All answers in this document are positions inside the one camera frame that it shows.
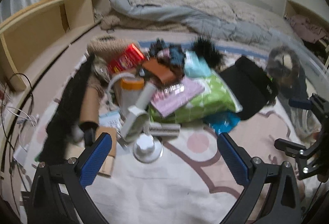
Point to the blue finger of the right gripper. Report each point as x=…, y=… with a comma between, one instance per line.
x=300, y=104
x=289, y=148

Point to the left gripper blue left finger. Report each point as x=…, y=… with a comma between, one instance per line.
x=79, y=173

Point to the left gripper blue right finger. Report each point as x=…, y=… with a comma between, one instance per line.
x=251, y=173

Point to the blue foil sachet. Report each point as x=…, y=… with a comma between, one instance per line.
x=222, y=122

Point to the clear plastic storage bin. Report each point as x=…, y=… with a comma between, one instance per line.
x=313, y=79

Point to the leopard fur headband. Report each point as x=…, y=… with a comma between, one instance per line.
x=283, y=65

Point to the black sun visor cap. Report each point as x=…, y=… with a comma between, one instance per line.
x=251, y=86

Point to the cardboard tube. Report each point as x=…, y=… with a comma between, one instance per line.
x=89, y=114

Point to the green white dotted pack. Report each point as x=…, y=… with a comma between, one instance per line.
x=216, y=97

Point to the pink clothes pile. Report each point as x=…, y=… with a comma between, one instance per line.
x=307, y=30

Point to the pink notebook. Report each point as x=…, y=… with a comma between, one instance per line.
x=169, y=99

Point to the teal tissue pack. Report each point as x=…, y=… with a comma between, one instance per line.
x=196, y=67

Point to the right beige quilted pillow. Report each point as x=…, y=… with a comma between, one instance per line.
x=261, y=17

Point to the beige quilted pillow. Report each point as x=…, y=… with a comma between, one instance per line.
x=217, y=8
x=261, y=17

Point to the black feather pom pom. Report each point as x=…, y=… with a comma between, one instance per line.
x=204, y=47

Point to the brown leather pouch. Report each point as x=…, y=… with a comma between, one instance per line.
x=160, y=71

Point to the red snack box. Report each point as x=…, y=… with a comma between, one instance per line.
x=130, y=58

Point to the beige fuzzy slipper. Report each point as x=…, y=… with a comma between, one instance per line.
x=108, y=47

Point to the blue scrunchie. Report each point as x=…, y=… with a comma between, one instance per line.
x=170, y=55

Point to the grey blue duvet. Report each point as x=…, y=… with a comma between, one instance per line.
x=204, y=24

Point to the wooden bedside shelf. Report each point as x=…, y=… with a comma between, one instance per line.
x=35, y=36

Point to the left beige quilted pillow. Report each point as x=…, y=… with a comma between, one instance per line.
x=217, y=8

